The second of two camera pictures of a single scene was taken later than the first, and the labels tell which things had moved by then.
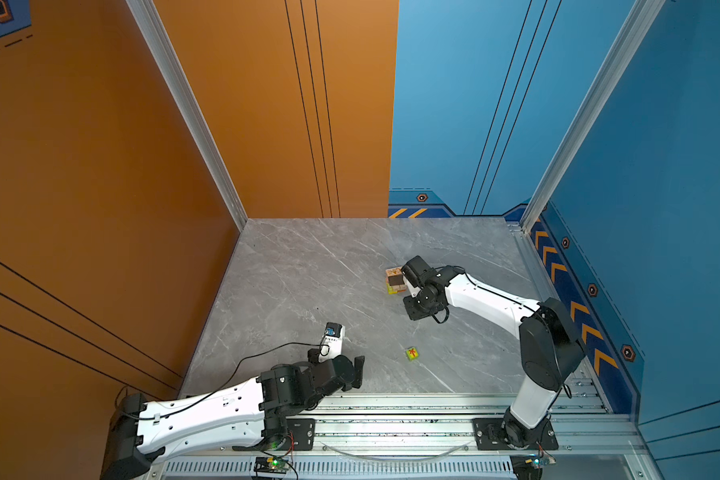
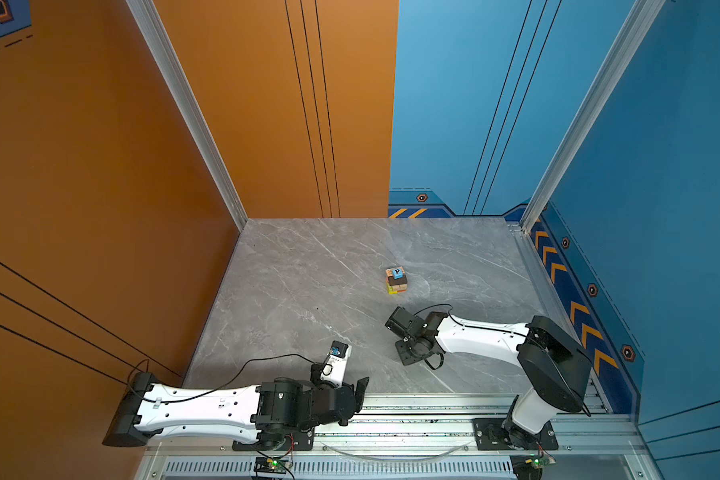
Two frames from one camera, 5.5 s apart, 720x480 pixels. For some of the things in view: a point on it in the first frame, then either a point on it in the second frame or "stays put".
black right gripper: (412, 314) to (401, 355)
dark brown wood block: (396, 280) stays put
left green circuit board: (271, 464) stays put
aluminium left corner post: (158, 40) stays put
